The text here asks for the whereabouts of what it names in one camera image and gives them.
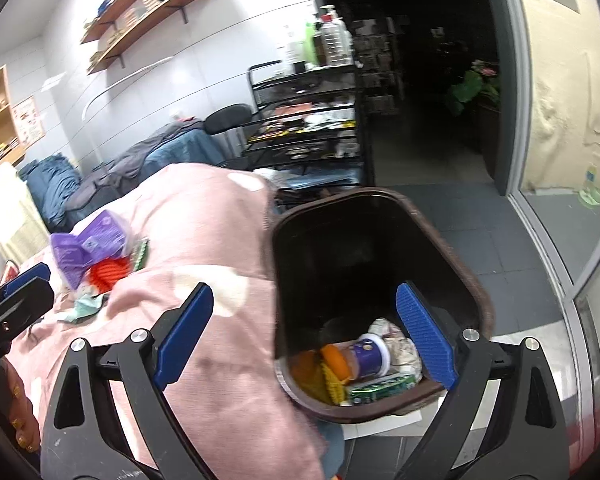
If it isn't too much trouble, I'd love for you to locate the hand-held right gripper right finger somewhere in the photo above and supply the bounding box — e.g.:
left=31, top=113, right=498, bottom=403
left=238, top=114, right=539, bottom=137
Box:
left=395, top=282, right=581, bottom=480

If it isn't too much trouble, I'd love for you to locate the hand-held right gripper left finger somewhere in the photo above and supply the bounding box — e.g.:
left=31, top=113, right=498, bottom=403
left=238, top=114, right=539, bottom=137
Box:
left=39, top=282, right=216, bottom=480

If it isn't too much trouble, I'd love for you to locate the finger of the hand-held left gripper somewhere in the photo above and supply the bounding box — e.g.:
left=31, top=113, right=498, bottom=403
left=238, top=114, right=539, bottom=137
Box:
left=0, top=277, right=55, bottom=333
left=5, top=262, right=51, bottom=297

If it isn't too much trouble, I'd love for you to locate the white paper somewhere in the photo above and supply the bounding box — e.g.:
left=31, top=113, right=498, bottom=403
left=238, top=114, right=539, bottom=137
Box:
left=367, top=317, right=423, bottom=373

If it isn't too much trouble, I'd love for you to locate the lilac plastic bag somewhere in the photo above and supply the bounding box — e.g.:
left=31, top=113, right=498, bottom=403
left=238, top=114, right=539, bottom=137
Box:
left=50, top=232, right=93, bottom=291

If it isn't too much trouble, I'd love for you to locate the pale green tissue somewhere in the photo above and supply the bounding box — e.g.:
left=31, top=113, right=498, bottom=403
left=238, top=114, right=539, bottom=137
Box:
left=55, top=290, right=108, bottom=323

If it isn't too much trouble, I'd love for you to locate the purple label cup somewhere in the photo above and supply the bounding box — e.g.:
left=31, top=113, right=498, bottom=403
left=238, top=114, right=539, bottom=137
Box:
left=344, top=334, right=392, bottom=378

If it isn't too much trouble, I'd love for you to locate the green drink carton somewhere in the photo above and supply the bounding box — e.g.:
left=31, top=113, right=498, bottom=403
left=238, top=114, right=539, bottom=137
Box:
left=347, top=372, right=418, bottom=406

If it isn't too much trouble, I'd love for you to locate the purple printed packet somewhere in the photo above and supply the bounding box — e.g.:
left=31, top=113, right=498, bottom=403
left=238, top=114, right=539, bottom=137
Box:
left=82, top=210, right=133, bottom=261

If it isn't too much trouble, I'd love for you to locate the green striped wrapper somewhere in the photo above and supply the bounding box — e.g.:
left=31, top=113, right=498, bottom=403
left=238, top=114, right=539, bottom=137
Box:
left=132, top=240, right=152, bottom=271

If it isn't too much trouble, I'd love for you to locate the dark brown waste bin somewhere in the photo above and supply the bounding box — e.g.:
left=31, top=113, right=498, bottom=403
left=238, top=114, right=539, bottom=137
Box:
left=270, top=187, right=496, bottom=423

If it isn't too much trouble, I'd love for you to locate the person's left hand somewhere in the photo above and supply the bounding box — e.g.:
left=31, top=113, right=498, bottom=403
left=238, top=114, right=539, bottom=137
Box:
left=0, top=360, right=41, bottom=454

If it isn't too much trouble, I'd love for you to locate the cream towel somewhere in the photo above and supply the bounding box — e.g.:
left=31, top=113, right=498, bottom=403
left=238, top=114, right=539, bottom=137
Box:
left=0, top=162, right=51, bottom=263

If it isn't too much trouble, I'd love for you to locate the blue bedding pile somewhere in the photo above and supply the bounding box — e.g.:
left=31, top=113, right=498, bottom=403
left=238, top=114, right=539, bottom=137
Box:
left=17, top=155, right=83, bottom=228

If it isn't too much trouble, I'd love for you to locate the pink polka-dot blanket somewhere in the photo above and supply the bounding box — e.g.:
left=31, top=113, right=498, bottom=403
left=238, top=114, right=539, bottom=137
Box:
left=2, top=162, right=331, bottom=480

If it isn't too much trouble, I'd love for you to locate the grey blanket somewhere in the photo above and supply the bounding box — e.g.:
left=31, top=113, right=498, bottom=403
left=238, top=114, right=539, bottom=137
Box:
left=77, top=121, right=206, bottom=196

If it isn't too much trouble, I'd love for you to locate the wooden cubby shelf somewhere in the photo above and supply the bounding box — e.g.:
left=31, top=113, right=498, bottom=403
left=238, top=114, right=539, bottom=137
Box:
left=0, top=65, right=27, bottom=181

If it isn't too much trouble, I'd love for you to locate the massage bed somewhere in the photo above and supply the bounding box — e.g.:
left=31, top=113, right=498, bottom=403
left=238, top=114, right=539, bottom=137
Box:
left=62, top=120, right=222, bottom=213

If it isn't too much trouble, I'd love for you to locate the green plastic bottle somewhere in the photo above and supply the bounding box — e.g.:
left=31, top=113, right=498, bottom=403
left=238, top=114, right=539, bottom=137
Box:
left=577, top=162, right=600, bottom=207

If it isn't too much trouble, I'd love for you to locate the black round stool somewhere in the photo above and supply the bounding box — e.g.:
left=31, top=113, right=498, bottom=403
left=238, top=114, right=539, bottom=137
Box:
left=202, top=103, right=255, bottom=137

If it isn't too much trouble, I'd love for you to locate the white floor lamp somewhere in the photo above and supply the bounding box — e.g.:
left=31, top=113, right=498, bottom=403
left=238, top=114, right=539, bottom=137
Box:
left=82, top=55, right=174, bottom=161

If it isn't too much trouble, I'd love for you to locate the potted plant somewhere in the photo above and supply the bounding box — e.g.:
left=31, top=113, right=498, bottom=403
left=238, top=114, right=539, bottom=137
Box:
left=445, top=59, right=501, bottom=117

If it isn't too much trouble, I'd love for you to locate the black mesh cart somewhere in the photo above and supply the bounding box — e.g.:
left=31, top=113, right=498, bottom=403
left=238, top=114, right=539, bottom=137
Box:
left=242, top=60, right=377, bottom=202

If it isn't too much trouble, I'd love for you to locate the dark brown bottle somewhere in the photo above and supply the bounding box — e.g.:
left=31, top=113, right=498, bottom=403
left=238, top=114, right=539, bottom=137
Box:
left=312, top=22, right=331, bottom=67

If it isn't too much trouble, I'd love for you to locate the green pump bottle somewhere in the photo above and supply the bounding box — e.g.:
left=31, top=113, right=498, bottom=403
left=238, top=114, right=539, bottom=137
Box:
left=304, top=14, right=322, bottom=67

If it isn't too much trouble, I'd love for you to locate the wall poster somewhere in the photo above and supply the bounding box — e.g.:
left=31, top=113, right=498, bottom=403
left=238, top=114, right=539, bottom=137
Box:
left=12, top=96, right=47, bottom=147

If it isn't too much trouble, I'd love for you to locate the glass door metal frame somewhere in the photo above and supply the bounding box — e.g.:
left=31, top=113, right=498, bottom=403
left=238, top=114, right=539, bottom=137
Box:
left=485, top=0, right=600, bottom=461

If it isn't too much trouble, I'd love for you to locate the wooden wall shelf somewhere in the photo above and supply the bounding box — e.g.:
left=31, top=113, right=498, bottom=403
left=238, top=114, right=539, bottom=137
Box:
left=87, top=0, right=217, bottom=75
left=80, top=0, right=196, bottom=44

